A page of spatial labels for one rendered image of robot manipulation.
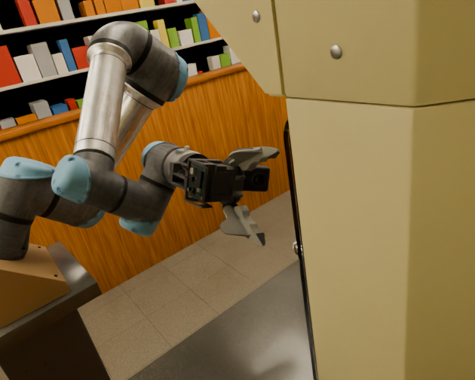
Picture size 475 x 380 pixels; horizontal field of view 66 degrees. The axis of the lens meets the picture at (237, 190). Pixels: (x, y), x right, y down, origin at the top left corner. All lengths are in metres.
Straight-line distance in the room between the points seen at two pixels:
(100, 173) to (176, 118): 1.83
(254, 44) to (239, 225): 0.33
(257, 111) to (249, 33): 2.56
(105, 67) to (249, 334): 0.60
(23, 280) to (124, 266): 1.66
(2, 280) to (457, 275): 0.87
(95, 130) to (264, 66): 0.46
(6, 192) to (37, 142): 1.25
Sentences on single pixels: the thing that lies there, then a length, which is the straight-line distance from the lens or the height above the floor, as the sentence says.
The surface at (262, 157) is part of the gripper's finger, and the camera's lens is 0.55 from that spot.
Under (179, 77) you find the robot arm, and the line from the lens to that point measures 0.97.
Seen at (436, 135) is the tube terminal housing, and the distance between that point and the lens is 0.26.
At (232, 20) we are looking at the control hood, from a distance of 0.35.
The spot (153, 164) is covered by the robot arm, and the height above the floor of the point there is 1.24.
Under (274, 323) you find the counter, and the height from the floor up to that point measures 0.94.
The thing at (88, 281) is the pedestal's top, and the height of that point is 0.94.
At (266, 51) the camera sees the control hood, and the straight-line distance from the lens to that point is 0.32.
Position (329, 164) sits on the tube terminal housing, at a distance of 0.31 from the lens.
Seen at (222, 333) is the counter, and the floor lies 0.94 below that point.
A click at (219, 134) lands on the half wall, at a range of 2.69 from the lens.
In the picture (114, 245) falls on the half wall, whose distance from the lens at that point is 2.52.
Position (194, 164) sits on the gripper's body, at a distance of 0.59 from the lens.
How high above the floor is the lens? 1.48
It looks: 25 degrees down
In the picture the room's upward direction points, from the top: 11 degrees counter-clockwise
